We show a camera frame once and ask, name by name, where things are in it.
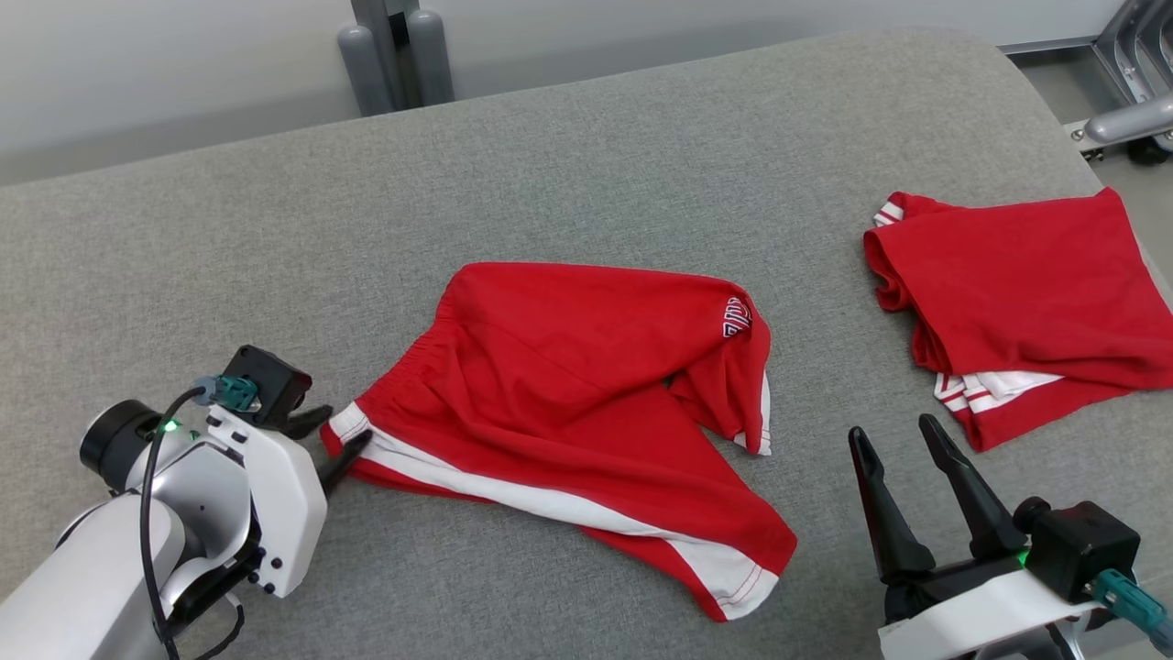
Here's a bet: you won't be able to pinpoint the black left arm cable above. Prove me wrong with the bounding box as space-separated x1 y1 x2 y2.
137 385 248 660

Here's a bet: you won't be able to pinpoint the teal right camera plug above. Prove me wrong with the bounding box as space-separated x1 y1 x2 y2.
1091 568 1173 654

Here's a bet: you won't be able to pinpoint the grey metal bar with rounded foot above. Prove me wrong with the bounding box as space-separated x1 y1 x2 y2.
1083 94 1173 148

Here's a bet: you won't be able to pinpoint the red shorts with white stripes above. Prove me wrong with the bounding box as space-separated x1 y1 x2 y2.
319 261 798 622

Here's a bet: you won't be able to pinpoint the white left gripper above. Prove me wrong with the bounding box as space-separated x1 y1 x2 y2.
206 403 374 599

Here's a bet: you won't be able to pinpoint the grey partition post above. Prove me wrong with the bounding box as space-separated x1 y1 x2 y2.
336 0 456 117

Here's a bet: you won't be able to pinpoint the grey metal bar with bracket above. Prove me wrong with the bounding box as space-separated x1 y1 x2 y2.
1093 0 1173 104

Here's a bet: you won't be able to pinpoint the teal camera plug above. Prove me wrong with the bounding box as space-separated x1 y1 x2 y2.
1091 568 1173 654
192 374 260 413

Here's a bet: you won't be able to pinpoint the teal left camera plug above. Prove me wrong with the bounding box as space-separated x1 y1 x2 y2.
192 374 260 413

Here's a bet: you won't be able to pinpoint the red jersey with white sleeves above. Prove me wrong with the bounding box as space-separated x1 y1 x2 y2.
863 187 1173 453

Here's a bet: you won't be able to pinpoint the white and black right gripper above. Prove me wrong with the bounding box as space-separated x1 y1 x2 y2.
848 413 1110 660

